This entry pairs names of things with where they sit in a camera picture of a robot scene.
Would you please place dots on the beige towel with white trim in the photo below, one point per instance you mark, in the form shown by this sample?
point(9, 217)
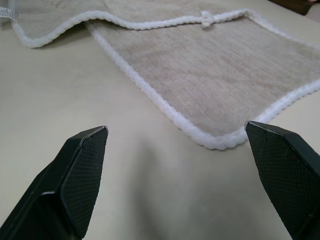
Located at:
point(200, 75)

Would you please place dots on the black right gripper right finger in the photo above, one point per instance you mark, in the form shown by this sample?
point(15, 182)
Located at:
point(285, 170)

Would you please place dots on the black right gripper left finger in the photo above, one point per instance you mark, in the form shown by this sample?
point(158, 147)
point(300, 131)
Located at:
point(62, 190)

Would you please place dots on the dark brown object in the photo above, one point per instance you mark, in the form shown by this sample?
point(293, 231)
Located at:
point(293, 6)

